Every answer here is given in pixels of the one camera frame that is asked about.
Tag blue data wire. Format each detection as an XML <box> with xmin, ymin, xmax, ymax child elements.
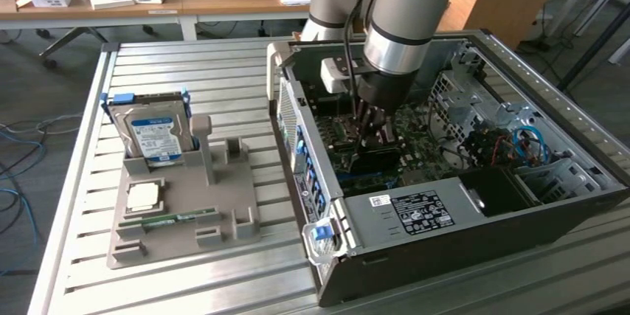
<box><xmin>510</xmin><ymin>125</ymin><xmax>553</xmax><ymax>167</ymax></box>

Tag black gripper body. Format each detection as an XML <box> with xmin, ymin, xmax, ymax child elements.
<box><xmin>354</xmin><ymin>69</ymin><xmax>418</xmax><ymax>113</ymax></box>

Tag coloured power wire bundle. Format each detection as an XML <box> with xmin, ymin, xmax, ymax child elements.
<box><xmin>462</xmin><ymin>128</ymin><xmax>516</xmax><ymax>168</ymax></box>

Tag CPU socket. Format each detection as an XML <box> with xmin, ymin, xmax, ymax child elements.
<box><xmin>334</xmin><ymin>114</ymin><xmax>361</xmax><ymax>143</ymax></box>

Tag metal disk bay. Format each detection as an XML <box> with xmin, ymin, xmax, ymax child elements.
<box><xmin>514</xmin><ymin>158</ymin><xmax>610</xmax><ymax>206</ymax></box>

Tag green motherboard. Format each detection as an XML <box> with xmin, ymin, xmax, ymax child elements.
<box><xmin>313</xmin><ymin>95</ymin><xmax>464</xmax><ymax>198</ymax></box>

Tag grey floor cable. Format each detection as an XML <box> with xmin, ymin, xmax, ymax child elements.
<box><xmin>0</xmin><ymin>114</ymin><xmax>83</xmax><ymax>137</ymax></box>

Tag wooden desk white frame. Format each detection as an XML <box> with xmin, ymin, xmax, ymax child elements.
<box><xmin>0</xmin><ymin>0</ymin><xmax>453</xmax><ymax>41</ymax></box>

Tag grey castor table leg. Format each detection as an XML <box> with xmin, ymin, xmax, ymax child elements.
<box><xmin>39</xmin><ymin>27</ymin><xmax>110</xmax><ymax>69</ymax></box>

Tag green RAM stick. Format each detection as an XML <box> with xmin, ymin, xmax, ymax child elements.
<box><xmin>118</xmin><ymin>208</ymin><xmax>218</xmax><ymax>228</ymax></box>

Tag low-profile graphics card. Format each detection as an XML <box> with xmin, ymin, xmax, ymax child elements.
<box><xmin>343</xmin><ymin>144</ymin><xmax>401</xmax><ymax>175</ymax></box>

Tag blue floor cable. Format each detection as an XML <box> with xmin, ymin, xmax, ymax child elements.
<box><xmin>0</xmin><ymin>122</ymin><xmax>48</xmax><ymax>277</ymax></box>

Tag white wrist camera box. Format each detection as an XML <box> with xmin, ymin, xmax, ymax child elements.
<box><xmin>321</xmin><ymin>57</ymin><xmax>369</xmax><ymax>94</ymax></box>

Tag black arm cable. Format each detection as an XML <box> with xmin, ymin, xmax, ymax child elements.
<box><xmin>343</xmin><ymin>0</ymin><xmax>377</xmax><ymax>113</ymax></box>

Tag grey power supply unit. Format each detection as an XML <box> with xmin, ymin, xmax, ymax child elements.
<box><xmin>342</xmin><ymin>176</ymin><xmax>493</xmax><ymax>249</ymax></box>

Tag open black PC case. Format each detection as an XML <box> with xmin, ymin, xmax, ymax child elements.
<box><xmin>265</xmin><ymin>28</ymin><xmax>630</xmax><ymax>308</ymax></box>

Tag grey plastic parts rack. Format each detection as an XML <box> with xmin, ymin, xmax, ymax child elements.
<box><xmin>106</xmin><ymin>114</ymin><xmax>262</xmax><ymax>271</ymax></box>

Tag black slanted pole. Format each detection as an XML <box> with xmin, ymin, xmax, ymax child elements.
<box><xmin>561</xmin><ymin>8</ymin><xmax>630</xmax><ymax>91</ymax></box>

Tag hard disk with blue caddy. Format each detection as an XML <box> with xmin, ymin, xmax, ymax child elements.
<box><xmin>99</xmin><ymin>89</ymin><xmax>194</xmax><ymax>168</ymax></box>

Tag silver CPU chip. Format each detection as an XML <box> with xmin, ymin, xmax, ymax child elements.
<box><xmin>126</xmin><ymin>184</ymin><xmax>162</xmax><ymax>211</ymax></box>

